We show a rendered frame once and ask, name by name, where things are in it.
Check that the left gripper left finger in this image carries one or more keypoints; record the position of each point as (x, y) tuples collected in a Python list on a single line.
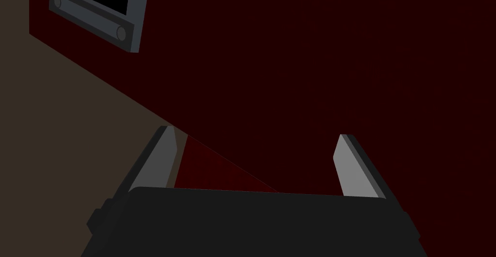
[(157, 162)]

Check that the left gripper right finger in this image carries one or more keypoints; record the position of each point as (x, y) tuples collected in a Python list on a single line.
[(354, 170)]

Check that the grey framed appliance door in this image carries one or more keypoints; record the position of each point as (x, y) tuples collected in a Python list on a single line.
[(104, 5)]

